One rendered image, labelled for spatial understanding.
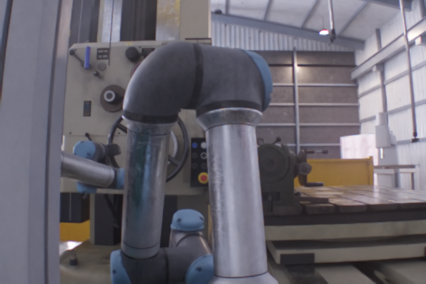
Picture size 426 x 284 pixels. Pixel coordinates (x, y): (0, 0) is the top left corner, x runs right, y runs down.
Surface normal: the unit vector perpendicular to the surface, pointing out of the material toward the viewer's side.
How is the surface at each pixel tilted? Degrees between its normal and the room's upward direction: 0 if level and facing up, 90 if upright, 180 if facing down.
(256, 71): 86
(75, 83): 90
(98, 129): 90
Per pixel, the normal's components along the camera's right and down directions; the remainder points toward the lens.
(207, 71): 0.37, -0.02
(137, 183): -0.14, 0.21
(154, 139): 0.44, 0.26
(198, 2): -0.03, -0.12
